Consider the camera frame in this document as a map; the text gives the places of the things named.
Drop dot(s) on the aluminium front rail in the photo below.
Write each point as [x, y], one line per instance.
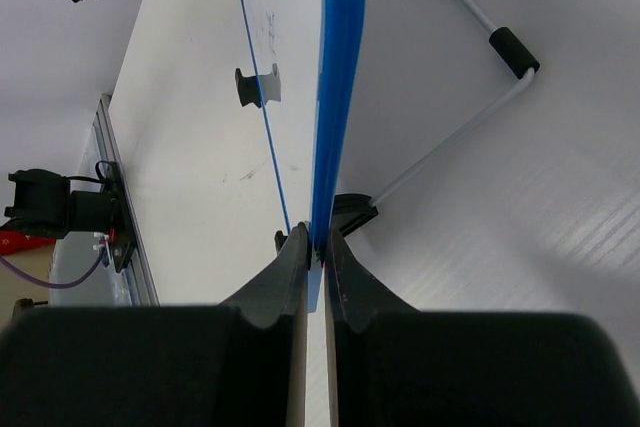
[137, 280]

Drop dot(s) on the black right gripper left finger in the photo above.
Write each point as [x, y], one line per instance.
[237, 363]

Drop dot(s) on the blue-framed small whiteboard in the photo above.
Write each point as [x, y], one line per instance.
[224, 114]

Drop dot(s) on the metal whiteboard stand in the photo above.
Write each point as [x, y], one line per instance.
[429, 72]

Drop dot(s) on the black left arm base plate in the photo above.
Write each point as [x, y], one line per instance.
[112, 217]

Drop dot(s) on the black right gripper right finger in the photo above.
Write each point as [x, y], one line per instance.
[391, 364]

